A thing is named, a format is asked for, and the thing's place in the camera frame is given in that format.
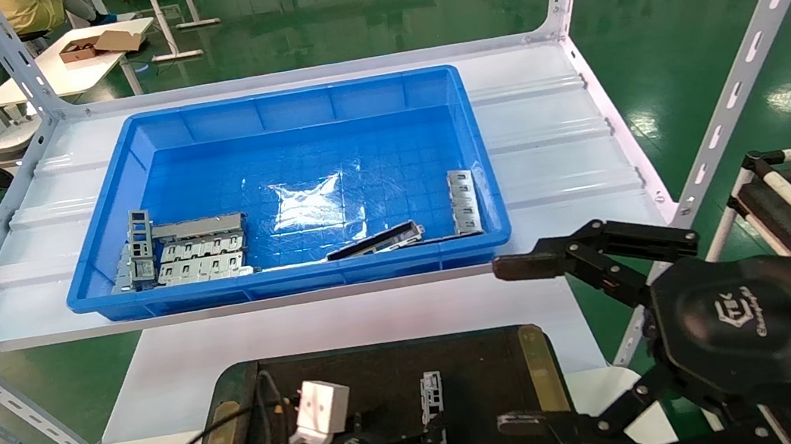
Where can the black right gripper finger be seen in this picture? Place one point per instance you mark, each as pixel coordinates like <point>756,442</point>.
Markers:
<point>598,249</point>
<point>606,431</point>

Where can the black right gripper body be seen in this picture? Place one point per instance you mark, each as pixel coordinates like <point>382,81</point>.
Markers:
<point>753,324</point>

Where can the grey slotted metal bracket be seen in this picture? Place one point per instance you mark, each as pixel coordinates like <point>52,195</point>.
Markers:
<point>139,229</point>
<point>464,201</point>
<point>131,276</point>
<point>431,397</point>

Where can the black container tray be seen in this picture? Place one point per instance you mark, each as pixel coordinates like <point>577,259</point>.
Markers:
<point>475,364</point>

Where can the white metal shelf rack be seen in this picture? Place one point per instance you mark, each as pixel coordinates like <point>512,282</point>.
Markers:
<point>547,156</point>

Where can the dark long metal channel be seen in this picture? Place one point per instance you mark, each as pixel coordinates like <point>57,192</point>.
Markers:
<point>375,242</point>

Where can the flat perforated metal plate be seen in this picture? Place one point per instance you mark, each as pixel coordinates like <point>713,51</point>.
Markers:
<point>204,248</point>
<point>203,269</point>

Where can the blue plastic bin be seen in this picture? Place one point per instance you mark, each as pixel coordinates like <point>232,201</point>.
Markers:
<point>365,104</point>

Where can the white office table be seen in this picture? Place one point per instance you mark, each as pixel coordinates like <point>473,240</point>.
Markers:
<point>63,76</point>

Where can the open cardboard box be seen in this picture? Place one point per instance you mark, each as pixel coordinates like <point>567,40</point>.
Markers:
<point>101,43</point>

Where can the person in yellow clothing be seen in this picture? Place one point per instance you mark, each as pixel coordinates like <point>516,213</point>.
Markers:
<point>31,10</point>

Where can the white desk frame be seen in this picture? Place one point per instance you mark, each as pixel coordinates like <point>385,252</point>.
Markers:
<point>166,15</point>

